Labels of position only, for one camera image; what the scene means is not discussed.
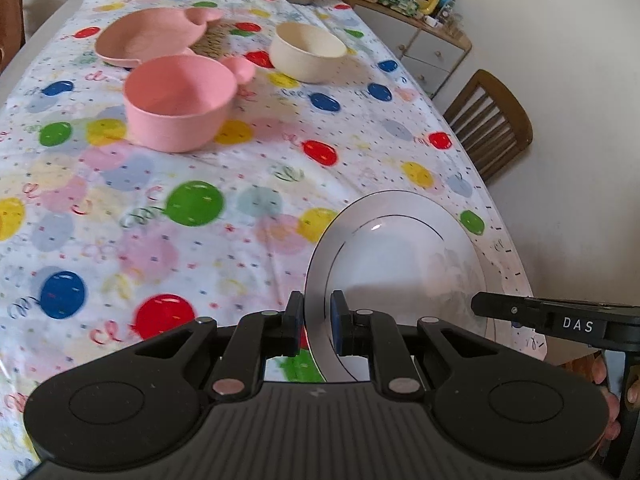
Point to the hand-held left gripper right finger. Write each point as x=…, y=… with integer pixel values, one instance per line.
x=339, y=330

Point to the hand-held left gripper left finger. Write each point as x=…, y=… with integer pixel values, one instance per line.
x=296, y=325

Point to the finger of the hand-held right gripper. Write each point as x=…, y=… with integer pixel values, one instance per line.
x=505, y=307

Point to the white plate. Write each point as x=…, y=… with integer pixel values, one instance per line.
x=400, y=260

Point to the pink eared bowl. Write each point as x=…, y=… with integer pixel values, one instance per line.
x=175, y=110

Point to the cream bowl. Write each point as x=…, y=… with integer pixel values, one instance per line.
x=305, y=57

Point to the pink eared plate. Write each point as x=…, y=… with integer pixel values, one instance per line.
x=145, y=35

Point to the person's right hand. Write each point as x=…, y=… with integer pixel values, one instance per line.
x=611, y=410

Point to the balloon print tablecloth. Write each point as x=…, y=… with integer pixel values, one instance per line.
x=150, y=260

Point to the wooden slatted chair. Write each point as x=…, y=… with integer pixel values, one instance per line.
x=492, y=120

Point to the white drawer cabinet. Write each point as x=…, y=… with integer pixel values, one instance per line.
x=425, y=50

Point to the dark wooden chair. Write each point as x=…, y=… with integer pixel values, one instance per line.
x=10, y=25

